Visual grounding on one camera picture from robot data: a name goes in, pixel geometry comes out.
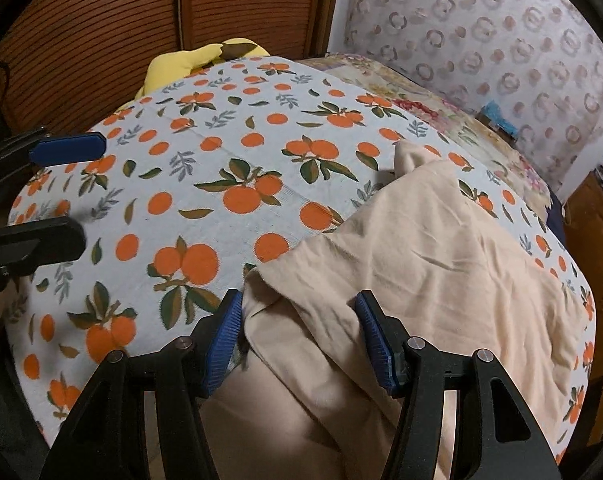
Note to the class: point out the wooden louvered wardrobe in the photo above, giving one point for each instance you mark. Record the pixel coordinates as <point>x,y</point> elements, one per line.
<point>106,25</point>

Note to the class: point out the patterned headboard cushion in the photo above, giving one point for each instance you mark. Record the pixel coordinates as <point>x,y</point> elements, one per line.
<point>481,35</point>

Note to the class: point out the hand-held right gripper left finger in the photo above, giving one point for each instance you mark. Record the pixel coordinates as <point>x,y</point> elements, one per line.
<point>224,345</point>

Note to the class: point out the beige shirt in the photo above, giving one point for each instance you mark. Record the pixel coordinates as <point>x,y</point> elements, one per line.
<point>406,260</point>

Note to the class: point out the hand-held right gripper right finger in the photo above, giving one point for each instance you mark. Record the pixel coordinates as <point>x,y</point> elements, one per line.
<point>376,345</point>

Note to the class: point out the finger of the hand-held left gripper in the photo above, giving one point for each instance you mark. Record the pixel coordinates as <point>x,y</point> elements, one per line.
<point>46,242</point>
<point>71,147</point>

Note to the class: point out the yellow plush toy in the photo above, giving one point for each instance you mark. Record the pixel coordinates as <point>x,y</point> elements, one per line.
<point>176,65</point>

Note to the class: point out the floral blanket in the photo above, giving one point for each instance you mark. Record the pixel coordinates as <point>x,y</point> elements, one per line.
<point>431,105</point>

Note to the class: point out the orange fruit print bed sheet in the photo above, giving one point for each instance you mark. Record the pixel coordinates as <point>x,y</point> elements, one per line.
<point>206,125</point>

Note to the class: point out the wooden dresser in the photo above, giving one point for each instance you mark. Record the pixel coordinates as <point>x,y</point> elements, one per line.
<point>596,240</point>

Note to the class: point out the dark blue bed sheet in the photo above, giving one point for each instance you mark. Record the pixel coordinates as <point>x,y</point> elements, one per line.
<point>556,220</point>

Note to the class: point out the small blue object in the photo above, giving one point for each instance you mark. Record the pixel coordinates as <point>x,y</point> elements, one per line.
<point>496,120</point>

